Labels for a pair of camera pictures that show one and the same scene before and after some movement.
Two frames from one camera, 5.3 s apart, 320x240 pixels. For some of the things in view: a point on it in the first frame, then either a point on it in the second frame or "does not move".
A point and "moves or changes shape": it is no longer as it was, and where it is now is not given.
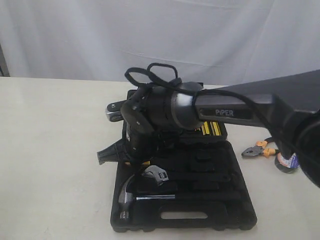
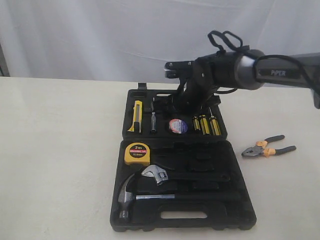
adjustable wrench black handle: [155, 175] -> [179, 175]
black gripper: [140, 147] -> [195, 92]
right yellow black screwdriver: [216, 128] does not move
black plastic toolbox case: [196, 186] does not move
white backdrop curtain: [214, 42] does not move
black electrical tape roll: [287, 165] moves or changes shape
